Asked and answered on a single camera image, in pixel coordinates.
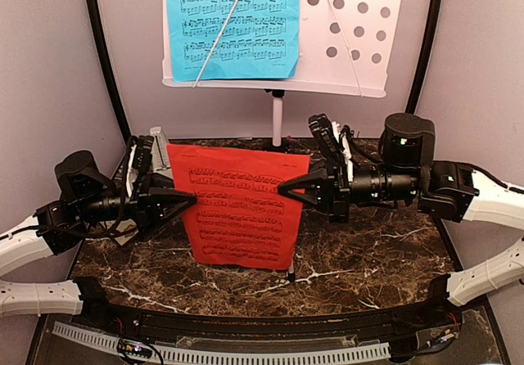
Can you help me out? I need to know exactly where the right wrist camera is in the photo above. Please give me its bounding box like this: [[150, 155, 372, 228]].
[[308, 113, 353, 167]]

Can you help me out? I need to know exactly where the red sheet music page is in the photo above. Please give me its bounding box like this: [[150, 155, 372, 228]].
[[167, 144, 310, 270]]

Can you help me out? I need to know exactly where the blue sheet music page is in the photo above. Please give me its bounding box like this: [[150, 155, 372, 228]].
[[166, 0, 300, 83]]

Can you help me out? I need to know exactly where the white music stand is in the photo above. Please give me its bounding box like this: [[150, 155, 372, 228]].
[[163, 0, 400, 270]]

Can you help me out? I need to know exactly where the right black frame post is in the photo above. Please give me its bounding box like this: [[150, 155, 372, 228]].
[[404, 0, 442, 115]]

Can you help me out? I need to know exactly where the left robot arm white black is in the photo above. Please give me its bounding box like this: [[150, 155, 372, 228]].
[[1, 151, 197, 329]]

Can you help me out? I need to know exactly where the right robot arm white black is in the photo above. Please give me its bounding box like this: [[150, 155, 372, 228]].
[[278, 113, 523, 229]]

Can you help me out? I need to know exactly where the black front rail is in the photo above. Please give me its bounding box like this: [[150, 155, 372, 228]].
[[73, 277, 462, 340]]

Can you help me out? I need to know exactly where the white metronome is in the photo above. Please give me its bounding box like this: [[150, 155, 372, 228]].
[[150, 126, 173, 179]]

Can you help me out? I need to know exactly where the floral square plate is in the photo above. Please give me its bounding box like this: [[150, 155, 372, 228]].
[[111, 219, 138, 246]]

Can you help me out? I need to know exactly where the grey cable duct strip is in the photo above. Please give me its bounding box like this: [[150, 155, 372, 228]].
[[52, 322, 391, 364]]

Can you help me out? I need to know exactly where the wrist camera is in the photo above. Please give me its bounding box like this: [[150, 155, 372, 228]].
[[308, 113, 353, 167], [124, 135, 154, 196]]

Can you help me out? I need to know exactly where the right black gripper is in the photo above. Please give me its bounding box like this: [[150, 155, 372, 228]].
[[278, 155, 420, 223]]

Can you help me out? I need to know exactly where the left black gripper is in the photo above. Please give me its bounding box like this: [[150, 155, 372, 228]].
[[78, 172, 198, 234]]

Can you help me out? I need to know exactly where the left black frame post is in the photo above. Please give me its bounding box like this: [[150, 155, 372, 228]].
[[85, 0, 131, 142]]

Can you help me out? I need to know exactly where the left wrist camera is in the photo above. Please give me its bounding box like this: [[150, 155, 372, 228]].
[[124, 135, 154, 196]]

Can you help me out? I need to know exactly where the black frame post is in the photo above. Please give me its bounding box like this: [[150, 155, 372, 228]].
[[85, 0, 131, 142], [404, 0, 442, 115]]

